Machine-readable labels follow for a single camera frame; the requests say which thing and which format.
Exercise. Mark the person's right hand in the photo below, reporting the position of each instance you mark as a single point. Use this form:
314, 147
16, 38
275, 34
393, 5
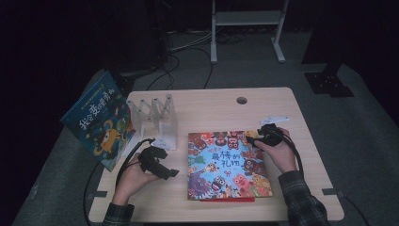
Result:
282, 155

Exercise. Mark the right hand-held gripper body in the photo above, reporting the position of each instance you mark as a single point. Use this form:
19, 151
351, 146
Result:
271, 136

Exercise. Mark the black tape strip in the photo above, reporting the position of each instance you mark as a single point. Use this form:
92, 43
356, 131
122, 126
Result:
332, 191
97, 194

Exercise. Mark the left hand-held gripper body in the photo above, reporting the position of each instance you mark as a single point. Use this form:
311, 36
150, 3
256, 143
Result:
153, 161

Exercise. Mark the colourful monsters picture book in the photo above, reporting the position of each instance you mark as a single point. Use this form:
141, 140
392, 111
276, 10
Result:
226, 169

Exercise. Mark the person's left hand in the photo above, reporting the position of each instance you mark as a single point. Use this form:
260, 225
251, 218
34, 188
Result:
131, 182

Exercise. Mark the white metal stand frame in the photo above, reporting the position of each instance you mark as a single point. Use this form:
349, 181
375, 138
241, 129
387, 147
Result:
247, 18

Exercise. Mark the white expandable book stand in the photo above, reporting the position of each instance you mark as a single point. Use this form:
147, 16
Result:
167, 125

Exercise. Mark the blue monster picture book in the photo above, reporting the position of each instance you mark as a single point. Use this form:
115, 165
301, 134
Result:
97, 122

